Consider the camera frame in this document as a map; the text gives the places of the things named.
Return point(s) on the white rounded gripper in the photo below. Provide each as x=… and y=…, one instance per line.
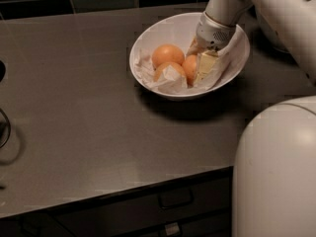
x=213, y=35

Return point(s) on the orange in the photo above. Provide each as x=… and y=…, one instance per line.
x=167, y=53
x=190, y=68
x=169, y=71

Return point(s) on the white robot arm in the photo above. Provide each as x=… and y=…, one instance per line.
x=274, y=176

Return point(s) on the white bowl with oranges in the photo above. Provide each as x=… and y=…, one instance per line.
x=180, y=30

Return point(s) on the white bowl with strawberries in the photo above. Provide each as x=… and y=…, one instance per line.
x=266, y=24

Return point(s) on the white crumpled paper liner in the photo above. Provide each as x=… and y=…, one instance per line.
x=173, y=65

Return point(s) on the dark drawer front with handle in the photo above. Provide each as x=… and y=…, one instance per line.
x=200, y=210

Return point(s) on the black wire object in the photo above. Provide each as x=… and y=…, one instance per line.
x=5, y=125

